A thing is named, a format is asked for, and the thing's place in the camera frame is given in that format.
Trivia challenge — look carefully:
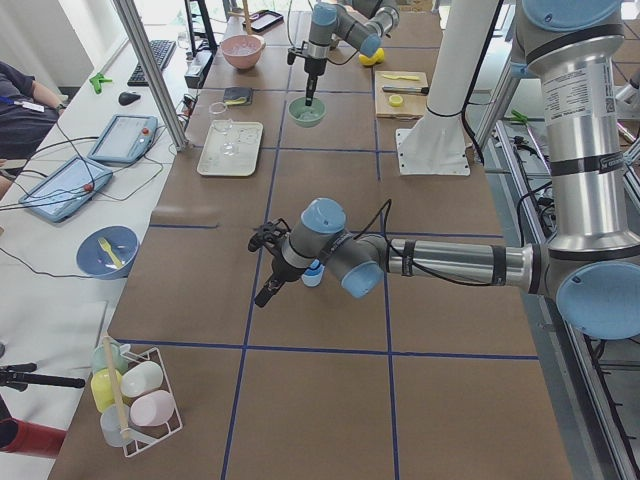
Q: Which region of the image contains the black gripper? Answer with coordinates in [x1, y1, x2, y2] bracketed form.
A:
[304, 57, 327, 106]
[254, 249, 303, 308]

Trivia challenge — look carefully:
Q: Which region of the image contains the green bowl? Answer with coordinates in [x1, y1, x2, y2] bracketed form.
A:
[288, 97, 326, 128]

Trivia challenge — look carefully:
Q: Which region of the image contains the light blue plastic cup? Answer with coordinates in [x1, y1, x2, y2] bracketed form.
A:
[301, 259, 324, 288]

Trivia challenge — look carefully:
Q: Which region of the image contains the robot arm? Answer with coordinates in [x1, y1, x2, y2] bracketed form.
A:
[289, 1, 399, 106]
[248, 1, 639, 340]

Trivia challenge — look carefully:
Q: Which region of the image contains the clear ice cubes pile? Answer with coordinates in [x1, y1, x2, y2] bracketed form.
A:
[295, 110, 322, 123]

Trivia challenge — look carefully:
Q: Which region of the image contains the pink bowl with ice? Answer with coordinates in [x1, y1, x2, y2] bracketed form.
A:
[220, 34, 266, 70]

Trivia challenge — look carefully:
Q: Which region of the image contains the blue bowl with fork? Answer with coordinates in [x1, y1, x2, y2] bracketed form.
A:
[76, 226, 139, 280]

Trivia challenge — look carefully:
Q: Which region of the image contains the grey folded cloth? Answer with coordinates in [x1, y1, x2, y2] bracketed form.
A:
[223, 86, 253, 106]

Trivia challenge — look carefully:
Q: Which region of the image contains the whole yellow lemon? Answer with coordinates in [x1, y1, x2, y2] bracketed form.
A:
[358, 48, 385, 67]

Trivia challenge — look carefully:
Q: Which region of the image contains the wooden cutting board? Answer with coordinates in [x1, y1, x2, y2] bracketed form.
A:
[374, 71, 429, 118]

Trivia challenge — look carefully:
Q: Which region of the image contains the lemon half slice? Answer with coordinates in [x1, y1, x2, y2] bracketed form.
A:
[388, 94, 404, 107]

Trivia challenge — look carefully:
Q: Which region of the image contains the yellow plastic knife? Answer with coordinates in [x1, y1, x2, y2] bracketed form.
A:
[381, 73, 421, 82]

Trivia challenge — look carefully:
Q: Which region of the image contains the clear wine glass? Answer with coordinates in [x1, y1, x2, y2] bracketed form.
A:
[208, 101, 238, 156]

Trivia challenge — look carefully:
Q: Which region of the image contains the cream bear tray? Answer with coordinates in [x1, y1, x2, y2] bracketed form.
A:
[196, 120, 263, 177]

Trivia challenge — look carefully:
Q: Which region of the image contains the black keyboard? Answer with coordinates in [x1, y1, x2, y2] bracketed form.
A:
[126, 39, 178, 88]

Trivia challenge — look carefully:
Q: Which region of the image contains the white plastic cup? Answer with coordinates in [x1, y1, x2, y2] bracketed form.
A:
[120, 361, 164, 397]

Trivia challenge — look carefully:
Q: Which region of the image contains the pale pink plastic cup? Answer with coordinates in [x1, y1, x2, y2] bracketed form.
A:
[130, 390, 175, 427]

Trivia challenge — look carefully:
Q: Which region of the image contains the yellow plastic fork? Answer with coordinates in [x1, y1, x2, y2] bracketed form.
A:
[98, 237, 123, 269]

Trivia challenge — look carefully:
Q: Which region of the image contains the black computer mouse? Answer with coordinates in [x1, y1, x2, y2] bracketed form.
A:
[118, 91, 141, 106]

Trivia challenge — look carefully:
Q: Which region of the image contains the far blue teach pendant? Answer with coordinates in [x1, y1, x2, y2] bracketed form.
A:
[88, 114, 158, 165]

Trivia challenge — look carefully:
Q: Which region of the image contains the blue teach pendant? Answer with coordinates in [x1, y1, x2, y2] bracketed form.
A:
[19, 156, 113, 223]
[88, 114, 158, 165]

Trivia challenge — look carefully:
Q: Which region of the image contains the green plastic cup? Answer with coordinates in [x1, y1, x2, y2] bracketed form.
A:
[91, 343, 128, 374]

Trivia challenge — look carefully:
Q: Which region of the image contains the yellow plastic cup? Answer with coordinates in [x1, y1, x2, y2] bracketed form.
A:
[90, 368, 115, 413]

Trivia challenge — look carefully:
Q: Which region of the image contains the clear plastic cup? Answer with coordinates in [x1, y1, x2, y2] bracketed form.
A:
[100, 404, 132, 447]

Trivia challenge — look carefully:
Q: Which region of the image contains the green clamp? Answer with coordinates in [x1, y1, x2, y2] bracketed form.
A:
[89, 72, 113, 94]

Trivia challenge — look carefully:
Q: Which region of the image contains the near blue teach pendant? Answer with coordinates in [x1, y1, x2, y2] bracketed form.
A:
[19, 156, 113, 223]

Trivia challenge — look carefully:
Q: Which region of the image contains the seated person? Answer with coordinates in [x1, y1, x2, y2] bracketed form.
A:
[0, 60, 69, 201]

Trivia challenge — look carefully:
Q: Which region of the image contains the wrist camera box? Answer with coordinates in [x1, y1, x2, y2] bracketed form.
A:
[248, 218, 291, 255]

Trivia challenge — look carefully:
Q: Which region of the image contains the steel knife handle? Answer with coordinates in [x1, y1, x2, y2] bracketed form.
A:
[382, 85, 429, 96]

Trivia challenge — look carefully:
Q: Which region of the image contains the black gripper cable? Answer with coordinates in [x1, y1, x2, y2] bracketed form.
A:
[319, 198, 496, 287]

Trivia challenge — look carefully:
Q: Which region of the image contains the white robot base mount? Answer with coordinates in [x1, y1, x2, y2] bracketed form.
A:
[397, 1, 501, 176]

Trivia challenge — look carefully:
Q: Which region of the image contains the aluminium frame post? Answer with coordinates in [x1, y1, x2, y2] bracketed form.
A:
[113, 0, 188, 152]

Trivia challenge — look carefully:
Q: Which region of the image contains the white wire cup rack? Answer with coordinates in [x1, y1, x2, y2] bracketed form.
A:
[100, 337, 183, 458]

